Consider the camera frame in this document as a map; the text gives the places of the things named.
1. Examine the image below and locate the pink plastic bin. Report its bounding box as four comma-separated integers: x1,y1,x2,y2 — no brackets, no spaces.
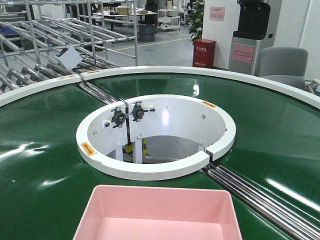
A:
74,185,242,240

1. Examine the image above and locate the white trolley shelf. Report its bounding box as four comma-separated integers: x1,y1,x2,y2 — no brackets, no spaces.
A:
157,9,181,31

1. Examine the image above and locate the black bearing right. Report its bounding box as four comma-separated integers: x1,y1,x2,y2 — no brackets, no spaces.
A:
131,101,156,122

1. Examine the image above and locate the black bearing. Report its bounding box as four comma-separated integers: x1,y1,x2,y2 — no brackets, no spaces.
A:
111,106,126,129
131,101,156,122

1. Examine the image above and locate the black bearing left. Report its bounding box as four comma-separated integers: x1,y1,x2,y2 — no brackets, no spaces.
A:
111,106,126,129

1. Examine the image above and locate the red fire extinguisher cabinet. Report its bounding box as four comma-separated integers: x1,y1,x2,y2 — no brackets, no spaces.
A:
192,38,216,69

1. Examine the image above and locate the steel conveyor rollers right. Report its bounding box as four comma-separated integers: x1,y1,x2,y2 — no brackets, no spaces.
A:
202,163,320,240

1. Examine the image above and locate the metal roller rack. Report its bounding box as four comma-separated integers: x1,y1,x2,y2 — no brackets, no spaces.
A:
0,0,138,94

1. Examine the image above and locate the green potted plant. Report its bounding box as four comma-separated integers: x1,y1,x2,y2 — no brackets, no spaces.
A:
187,0,205,42

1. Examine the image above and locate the white control box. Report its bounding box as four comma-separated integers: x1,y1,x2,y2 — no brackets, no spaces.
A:
54,45,82,70

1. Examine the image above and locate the grey office chair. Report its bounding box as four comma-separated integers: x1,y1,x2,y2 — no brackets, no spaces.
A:
255,46,314,94

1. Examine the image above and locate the grey and black kiosk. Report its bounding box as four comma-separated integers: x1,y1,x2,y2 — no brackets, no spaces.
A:
228,0,271,75

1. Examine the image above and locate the white outer conveyor rim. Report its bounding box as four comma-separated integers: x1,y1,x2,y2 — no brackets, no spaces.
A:
0,66,320,109

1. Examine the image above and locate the white inner conveyor ring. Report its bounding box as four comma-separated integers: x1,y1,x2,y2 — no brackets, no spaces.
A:
75,94,237,181

